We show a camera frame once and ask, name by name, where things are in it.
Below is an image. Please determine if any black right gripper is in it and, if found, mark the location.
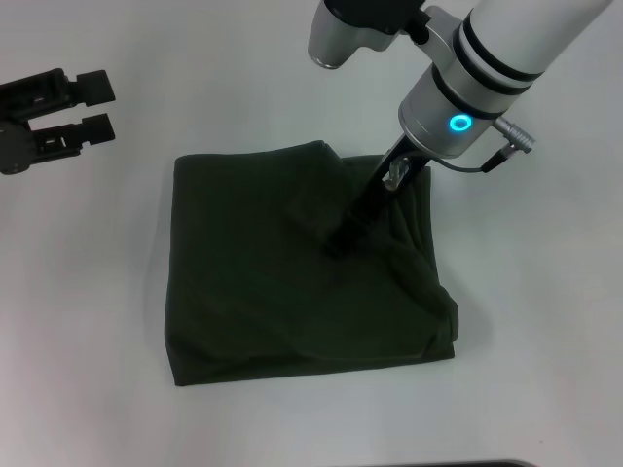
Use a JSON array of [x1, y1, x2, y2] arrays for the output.
[[326, 135, 434, 259]]

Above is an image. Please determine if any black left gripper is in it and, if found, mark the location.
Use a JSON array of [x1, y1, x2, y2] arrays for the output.
[[0, 67, 119, 177]]

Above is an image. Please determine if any dark green t-shirt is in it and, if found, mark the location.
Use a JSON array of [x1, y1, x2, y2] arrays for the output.
[[163, 139, 459, 389]]

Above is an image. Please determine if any dark flat panel edge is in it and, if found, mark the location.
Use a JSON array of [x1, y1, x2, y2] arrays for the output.
[[426, 459, 531, 467]]

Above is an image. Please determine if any right arm cable plug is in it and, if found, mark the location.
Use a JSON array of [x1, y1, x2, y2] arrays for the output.
[[427, 114, 534, 175]]

